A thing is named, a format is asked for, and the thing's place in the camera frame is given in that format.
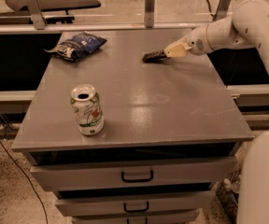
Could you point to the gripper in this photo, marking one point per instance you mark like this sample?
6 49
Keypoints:
197 43

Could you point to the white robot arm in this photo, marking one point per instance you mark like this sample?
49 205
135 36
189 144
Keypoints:
248 26

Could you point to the blue chip bag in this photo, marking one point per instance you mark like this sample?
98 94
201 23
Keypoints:
78 46

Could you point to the white green soda can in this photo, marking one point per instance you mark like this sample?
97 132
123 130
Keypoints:
85 101

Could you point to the grey drawer cabinet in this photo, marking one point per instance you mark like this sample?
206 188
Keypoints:
176 109

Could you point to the top grey drawer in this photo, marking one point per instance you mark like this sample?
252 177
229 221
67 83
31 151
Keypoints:
131 174

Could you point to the grey drawer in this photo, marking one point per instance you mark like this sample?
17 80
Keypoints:
134 204
173 217
131 174

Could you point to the black bench seat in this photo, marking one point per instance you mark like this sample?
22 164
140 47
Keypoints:
20 13

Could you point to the clear plastic bottle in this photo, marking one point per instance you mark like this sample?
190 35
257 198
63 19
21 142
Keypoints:
232 185

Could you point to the middle grey drawer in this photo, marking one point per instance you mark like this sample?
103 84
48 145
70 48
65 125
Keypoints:
134 204

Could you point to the bottom grey drawer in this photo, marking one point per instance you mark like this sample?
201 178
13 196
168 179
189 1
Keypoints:
173 217

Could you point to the middle metal bracket post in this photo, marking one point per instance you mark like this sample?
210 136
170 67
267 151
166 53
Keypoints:
149 13

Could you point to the metal bracket post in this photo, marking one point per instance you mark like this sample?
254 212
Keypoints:
149 13
222 9
36 15

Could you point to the right metal bracket post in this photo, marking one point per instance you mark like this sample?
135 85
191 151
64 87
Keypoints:
222 9

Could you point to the left metal bracket post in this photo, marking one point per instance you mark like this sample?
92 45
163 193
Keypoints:
36 15

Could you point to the wire basket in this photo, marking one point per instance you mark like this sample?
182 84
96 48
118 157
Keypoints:
228 200

